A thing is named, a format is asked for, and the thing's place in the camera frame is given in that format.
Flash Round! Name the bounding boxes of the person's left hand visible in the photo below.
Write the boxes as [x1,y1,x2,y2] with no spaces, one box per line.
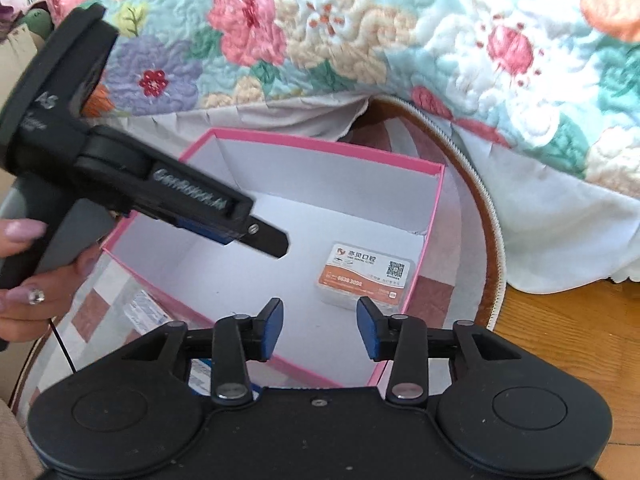
[0,217,106,346]

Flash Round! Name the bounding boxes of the white blue packet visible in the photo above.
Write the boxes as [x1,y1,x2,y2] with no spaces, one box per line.
[122,289,173,333]

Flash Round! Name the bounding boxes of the striped checked rug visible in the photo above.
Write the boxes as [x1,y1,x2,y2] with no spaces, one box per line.
[10,97,508,411]

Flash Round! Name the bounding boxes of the small white orange box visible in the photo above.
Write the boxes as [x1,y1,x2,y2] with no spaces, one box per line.
[315,241,417,308]

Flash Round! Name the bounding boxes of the person's beige trousers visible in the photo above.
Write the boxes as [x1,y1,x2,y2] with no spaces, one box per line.
[0,400,46,480]

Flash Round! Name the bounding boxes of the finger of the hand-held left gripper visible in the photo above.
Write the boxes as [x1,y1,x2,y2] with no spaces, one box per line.
[127,159,291,259]

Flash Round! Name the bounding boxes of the pink cardboard box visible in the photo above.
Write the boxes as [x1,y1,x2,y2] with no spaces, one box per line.
[100,128,446,393]

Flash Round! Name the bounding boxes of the black cable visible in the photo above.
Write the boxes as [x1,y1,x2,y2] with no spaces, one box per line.
[47,317,78,376]

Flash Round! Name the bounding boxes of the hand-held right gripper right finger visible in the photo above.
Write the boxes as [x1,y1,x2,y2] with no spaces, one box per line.
[356,296,523,405]

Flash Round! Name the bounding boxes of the floral quilt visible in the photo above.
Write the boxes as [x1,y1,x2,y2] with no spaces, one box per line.
[30,0,640,186]

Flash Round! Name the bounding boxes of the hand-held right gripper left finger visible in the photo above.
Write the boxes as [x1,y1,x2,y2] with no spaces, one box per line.
[120,297,285,407]

